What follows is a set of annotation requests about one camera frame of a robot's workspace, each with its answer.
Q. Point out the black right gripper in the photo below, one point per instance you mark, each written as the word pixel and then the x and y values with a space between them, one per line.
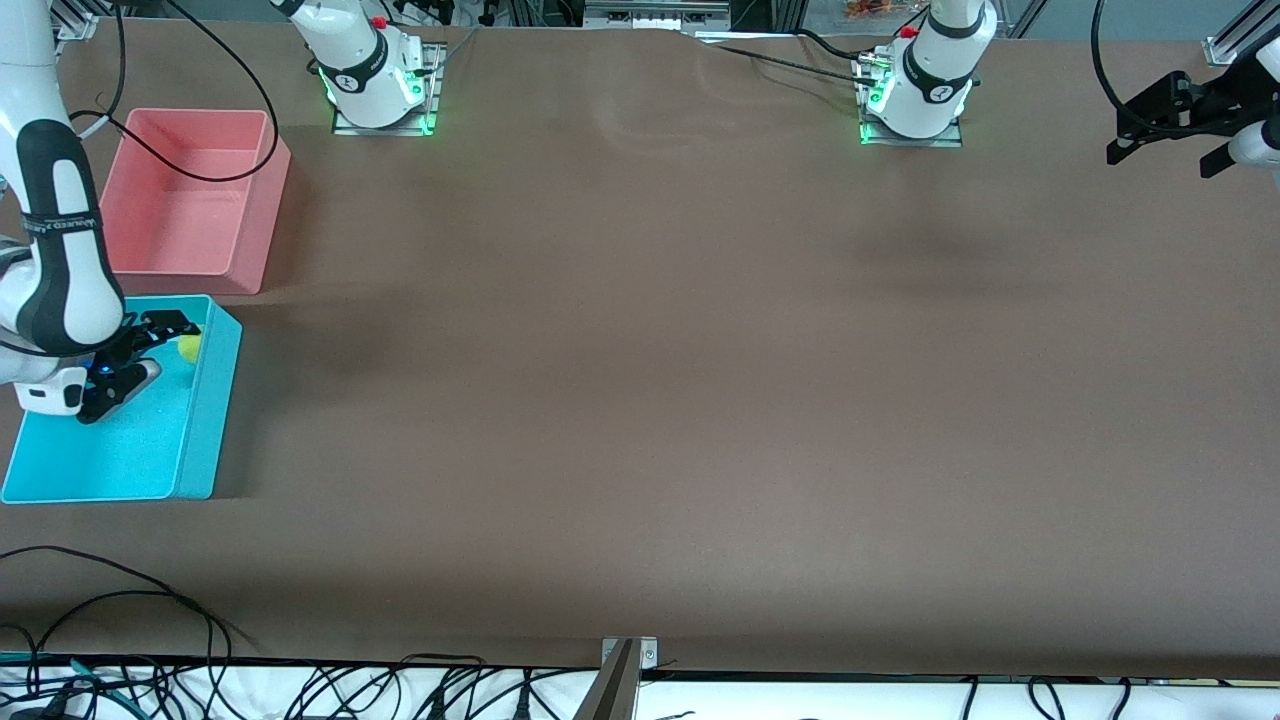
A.
pixel 133 340

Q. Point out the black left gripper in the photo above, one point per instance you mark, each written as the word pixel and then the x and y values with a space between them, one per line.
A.
pixel 1212 104

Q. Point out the yellow-green tennis ball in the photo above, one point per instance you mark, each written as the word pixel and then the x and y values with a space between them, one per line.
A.
pixel 189 349

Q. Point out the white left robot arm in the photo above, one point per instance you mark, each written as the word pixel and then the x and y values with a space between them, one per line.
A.
pixel 935 80

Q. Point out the blue plastic bin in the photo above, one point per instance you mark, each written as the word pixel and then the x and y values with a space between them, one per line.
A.
pixel 120 450

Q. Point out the pink plastic bin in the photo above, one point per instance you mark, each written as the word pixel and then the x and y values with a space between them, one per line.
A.
pixel 190 210

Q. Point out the orange background object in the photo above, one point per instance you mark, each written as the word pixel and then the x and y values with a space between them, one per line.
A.
pixel 870 8

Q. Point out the grey device box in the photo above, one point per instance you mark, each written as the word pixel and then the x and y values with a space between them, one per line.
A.
pixel 655 14

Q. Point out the aluminium frame profile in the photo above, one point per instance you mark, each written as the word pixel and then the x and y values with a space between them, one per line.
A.
pixel 80 18
pixel 1235 35

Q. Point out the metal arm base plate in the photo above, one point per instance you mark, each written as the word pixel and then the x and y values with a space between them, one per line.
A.
pixel 432 90
pixel 866 135

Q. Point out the grey metal camera mount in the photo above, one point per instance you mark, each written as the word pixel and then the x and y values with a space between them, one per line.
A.
pixel 615 690

